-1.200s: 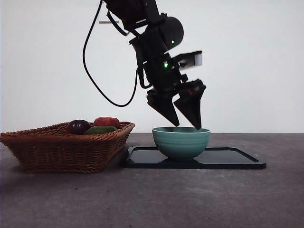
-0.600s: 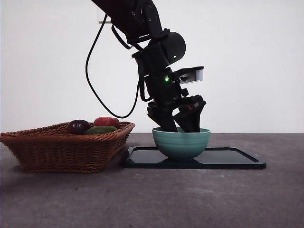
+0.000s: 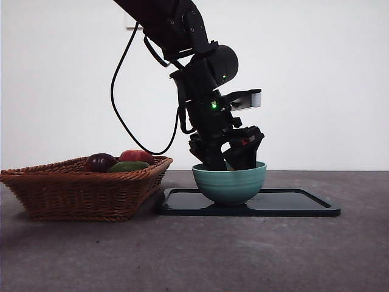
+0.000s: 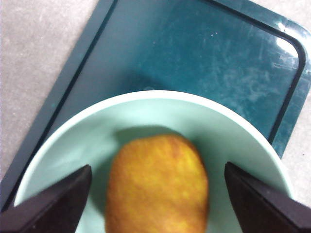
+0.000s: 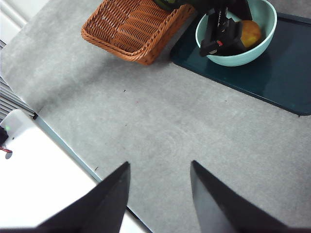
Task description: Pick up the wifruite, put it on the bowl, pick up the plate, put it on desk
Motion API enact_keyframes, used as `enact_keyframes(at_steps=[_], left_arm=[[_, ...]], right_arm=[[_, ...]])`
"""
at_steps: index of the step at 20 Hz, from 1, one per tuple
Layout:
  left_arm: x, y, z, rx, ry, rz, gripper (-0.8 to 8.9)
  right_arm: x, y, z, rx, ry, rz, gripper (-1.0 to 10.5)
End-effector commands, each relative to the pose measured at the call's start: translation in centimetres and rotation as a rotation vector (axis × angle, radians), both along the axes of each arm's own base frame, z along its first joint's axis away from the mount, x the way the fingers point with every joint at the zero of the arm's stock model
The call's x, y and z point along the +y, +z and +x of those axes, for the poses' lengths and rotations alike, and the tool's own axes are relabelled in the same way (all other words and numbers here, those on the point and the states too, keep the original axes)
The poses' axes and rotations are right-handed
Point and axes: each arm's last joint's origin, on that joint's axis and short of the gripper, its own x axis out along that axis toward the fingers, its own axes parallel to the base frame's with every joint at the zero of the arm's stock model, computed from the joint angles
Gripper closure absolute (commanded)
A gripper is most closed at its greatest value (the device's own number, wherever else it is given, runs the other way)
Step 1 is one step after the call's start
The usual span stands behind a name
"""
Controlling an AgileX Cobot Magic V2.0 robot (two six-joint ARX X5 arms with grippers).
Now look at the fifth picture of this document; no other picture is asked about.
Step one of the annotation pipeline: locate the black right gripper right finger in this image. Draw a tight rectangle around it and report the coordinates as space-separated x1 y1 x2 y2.
190 160 296 233

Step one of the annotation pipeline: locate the teal ribbed bowl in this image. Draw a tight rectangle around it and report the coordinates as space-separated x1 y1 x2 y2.
195 0 278 67

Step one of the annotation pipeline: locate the grey slatted panel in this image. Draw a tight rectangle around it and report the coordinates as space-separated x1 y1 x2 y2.
0 40 38 121

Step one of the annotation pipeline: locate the dark teal rectangular tray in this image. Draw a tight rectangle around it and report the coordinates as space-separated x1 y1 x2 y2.
170 12 311 117

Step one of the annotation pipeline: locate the brown fuzzy kiwi fruit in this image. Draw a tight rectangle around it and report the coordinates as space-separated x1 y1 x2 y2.
239 20 262 49

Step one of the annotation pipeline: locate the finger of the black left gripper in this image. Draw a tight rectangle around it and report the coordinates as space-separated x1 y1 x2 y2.
227 0 254 21
199 20 245 58

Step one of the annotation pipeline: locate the white camera with green light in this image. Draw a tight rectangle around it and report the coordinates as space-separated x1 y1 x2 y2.
0 109 29 156

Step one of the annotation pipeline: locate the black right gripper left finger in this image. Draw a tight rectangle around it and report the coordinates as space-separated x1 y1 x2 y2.
34 161 131 233

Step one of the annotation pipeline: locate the brown wicker basket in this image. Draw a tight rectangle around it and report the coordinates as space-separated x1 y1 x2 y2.
81 0 196 66

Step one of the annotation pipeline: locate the green avocado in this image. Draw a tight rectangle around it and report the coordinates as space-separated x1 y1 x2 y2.
153 0 185 12

